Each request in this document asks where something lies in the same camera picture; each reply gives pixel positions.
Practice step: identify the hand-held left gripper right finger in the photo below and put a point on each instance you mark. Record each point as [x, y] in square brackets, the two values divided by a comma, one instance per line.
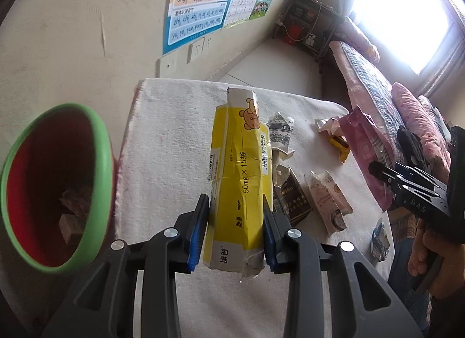
[270, 236]

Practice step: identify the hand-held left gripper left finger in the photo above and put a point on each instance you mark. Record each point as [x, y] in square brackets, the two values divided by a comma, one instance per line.
[198, 232]

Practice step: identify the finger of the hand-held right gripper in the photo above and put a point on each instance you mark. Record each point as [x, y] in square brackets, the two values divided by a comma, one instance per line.
[385, 171]

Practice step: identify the pink snack packet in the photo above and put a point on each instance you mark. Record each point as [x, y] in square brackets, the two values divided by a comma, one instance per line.
[363, 142]

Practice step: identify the dark brown packet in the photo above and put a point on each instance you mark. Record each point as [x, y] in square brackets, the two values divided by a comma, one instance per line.
[292, 196]

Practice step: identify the small yellow black wrapper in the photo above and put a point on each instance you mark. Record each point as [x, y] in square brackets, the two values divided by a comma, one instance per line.
[339, 143]

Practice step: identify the pink white sachet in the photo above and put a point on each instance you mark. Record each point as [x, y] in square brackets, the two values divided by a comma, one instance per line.
[327, 200]

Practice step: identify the yellow cardboard box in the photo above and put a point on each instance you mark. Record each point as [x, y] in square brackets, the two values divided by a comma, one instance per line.
[236, 178]

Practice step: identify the small blue white wrapper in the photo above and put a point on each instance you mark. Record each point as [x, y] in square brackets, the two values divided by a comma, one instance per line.
[380, 240]

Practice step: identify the black and white wrapper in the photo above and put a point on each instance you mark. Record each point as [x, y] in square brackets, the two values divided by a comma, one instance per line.
[279, 134]

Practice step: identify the pile of discarded wrappers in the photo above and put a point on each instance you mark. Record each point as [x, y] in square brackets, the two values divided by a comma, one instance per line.
[71, 229]

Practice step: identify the red bin with green rim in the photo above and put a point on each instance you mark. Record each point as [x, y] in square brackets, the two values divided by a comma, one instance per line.
[43, 163]

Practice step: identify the person's right hand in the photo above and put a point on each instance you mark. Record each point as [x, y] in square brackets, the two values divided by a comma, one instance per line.
[417, 252]

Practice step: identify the black clothing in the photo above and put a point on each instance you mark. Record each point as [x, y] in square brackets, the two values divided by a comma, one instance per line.
[408, 142]

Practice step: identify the pink floral quilt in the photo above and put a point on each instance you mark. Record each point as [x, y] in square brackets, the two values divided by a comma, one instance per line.
[410, 109]

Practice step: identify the patterned pillow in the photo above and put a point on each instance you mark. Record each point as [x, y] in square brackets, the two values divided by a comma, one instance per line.
[434, 111]

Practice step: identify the white towel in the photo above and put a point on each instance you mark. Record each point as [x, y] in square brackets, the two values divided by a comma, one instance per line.
[167, 149]

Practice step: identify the bed with plaid quilt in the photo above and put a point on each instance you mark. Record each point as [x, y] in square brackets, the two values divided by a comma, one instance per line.
[367, 84]

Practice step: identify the purple pillow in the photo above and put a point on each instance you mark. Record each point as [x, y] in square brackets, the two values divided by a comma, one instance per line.
[361, 38]

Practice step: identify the bright window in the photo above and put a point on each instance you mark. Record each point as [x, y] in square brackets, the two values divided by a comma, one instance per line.
[399, 7]

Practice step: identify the red container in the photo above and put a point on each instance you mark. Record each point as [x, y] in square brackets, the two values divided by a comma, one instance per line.
[294, 34]

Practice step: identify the dark metal shelf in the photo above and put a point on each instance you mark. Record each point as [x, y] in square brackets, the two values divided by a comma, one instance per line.
[301, 11]

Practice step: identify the blue letter wall poster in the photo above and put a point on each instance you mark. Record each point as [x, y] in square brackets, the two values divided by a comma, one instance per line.
[196, 7]

